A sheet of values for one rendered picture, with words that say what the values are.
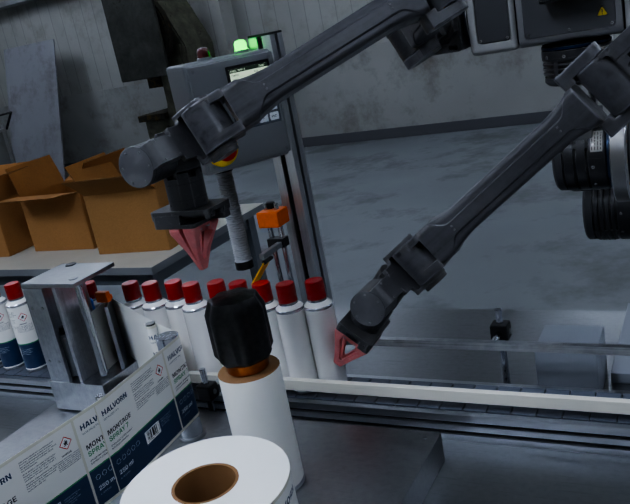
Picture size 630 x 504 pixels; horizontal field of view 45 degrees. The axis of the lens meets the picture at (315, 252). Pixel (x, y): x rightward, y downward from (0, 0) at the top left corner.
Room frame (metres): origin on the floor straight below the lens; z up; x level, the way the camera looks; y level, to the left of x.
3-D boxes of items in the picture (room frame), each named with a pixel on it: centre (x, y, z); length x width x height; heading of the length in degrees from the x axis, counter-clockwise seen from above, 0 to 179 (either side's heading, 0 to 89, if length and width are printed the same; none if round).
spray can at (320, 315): (1.24, 0.01, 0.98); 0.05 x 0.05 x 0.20
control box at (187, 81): (1.38, 0.10, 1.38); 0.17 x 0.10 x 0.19; 115
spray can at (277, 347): (1.28, 0.11, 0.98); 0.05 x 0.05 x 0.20
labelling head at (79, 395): (1.38, 0.46, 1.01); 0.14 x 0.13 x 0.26; 60
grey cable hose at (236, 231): (1.42, 0.14, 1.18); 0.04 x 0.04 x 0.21
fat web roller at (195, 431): (1.16, 0.26, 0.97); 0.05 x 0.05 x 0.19
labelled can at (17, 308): (1.61, 0.67, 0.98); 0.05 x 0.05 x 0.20
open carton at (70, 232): (3.24, 0.96, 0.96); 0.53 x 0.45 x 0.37; 151
